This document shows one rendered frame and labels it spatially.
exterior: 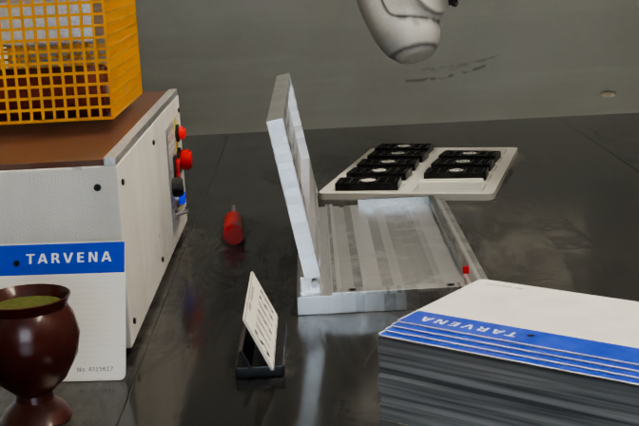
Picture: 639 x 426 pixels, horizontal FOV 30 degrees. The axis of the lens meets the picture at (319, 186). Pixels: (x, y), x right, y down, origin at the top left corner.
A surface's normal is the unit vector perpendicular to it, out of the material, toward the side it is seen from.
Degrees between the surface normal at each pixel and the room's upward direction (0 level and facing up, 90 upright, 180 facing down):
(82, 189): 90
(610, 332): 0
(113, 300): 69
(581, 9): 90
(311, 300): 90
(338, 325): 0
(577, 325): 0
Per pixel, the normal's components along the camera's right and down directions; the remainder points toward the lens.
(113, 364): -0.07, -0.16
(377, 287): -0.05, -0.98
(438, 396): -0.61, 0.18
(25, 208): 0.01, 0.20
